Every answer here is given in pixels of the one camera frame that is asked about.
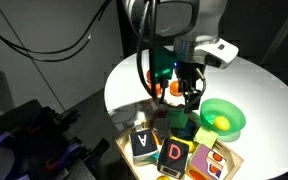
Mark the green toy block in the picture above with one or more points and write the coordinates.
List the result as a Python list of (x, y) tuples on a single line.
[(179, 118)]

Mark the black spring clamp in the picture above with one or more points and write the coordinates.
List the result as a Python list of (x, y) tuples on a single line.
[(69, 116)]

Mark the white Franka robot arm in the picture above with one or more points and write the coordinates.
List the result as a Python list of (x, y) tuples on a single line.
[(197, 30)]

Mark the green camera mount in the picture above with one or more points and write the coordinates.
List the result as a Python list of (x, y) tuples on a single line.
[(163, 65)]

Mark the teal toy block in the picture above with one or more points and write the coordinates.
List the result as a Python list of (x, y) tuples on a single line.
[(184, 134)]

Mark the grey toy block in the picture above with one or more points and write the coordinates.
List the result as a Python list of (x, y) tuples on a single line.
[(162, 126)]

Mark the purple clamp orange tips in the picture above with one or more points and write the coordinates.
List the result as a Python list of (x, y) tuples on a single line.
[(65, 155)]

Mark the red toy tomato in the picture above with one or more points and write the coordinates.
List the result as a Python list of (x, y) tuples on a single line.
[(148, 76)]

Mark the purple spring clamp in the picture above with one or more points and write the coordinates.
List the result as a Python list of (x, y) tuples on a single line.
[(0, 138)]

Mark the small yellow toy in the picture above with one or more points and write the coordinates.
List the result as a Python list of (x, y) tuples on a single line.
[(164, 178)]

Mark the black block letter A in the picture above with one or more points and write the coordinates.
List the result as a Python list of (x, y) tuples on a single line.
[(143, 145)]

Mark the green translucent bowl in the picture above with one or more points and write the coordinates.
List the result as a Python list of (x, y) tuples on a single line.
[(230, 111)]

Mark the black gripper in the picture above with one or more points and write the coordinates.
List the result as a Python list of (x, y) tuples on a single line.
[(188, 70)]

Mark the wooden tray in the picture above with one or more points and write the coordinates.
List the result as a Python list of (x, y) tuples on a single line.
[(232, 156)]

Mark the orange toy fruit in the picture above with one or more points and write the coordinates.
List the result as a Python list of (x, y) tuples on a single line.
[(175, 88)]

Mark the yellow toy lemon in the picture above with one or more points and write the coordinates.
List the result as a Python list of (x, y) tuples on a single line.
[(221, 123)]

